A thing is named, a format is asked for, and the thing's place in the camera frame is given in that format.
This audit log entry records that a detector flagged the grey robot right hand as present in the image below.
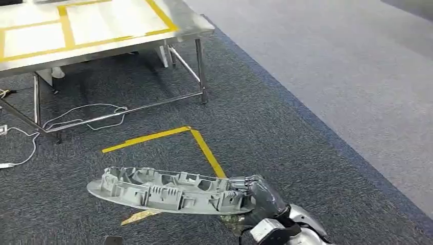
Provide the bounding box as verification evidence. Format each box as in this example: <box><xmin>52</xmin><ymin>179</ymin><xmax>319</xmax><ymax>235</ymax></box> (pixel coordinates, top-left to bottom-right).
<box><xmin>221</xmin><ymin>174</ymin><xmax>292</xmax><ymax>236</ymax></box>

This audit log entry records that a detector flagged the yellow floor tape outline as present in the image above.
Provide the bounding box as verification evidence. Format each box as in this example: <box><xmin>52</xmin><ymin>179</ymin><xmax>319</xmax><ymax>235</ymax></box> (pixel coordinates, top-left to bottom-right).
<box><xmin>101</xmin><ymin>126</ymin><xmax>227</xmax><ymax>227</ymax></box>

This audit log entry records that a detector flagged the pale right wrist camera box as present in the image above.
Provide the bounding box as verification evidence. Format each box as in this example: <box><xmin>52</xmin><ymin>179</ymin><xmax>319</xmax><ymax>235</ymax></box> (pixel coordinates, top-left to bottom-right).
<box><xmin>249</xmin><ymin>218</ymin><xmax>288</xmax><ymax>244</ymax></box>

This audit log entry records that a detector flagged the white cable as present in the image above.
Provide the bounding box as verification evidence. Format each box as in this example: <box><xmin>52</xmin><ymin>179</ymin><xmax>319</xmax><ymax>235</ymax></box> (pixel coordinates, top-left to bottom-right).
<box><xmin>0</xmin><ymin>103</ymin><xmax>129</xmax><ymax>170</ymax></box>

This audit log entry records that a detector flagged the long grey moulded plastic part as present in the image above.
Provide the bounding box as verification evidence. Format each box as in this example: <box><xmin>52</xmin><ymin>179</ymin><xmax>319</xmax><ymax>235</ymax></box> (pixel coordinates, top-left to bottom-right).
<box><xmin>87</xmin><ymin>166</ymin><xmax>256</xmax><ymax>216</ymax></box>

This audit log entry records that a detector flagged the yellow tape on bench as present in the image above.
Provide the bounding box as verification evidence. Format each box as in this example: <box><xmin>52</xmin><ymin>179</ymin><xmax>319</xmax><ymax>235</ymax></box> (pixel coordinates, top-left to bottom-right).
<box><xmin>0</xmin><ymin>0</ymin><xmax>179</xmax><ymax>63</ymax></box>

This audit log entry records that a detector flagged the white stand leg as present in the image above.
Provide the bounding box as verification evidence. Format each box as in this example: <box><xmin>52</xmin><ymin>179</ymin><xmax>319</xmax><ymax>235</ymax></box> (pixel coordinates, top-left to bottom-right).
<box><xmin>158</xmin><ymin>44</ymin><xmax>170</xmax><ymax>69</ymax></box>
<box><xmin>35</xmin><ymin>66</ymin><xmax>65</xmax><ymax>87</ymax></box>

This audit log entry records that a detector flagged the steel bench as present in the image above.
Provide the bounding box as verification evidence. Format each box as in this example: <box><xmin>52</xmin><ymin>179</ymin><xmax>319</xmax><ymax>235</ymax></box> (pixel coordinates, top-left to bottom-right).
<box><xmin>0</xmin><ymin>0</ymin><xmax>216</xmax><ymax>144</ymax></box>

